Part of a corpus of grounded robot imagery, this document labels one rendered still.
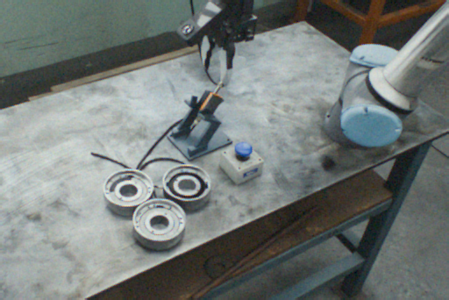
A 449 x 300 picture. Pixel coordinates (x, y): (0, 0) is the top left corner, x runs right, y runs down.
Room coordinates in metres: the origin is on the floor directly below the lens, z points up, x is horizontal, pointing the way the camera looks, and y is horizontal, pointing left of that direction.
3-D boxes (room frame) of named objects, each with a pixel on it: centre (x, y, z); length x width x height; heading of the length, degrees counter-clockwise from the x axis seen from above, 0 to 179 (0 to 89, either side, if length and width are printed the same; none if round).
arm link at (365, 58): (1.02, -0.45, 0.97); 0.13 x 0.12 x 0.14; 165
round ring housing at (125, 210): (0.75, 0.09, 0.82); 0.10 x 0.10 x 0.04
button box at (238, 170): (0.86, -0.16, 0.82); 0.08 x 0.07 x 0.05; 122
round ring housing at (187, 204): (0.78, -0.03, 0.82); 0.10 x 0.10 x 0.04
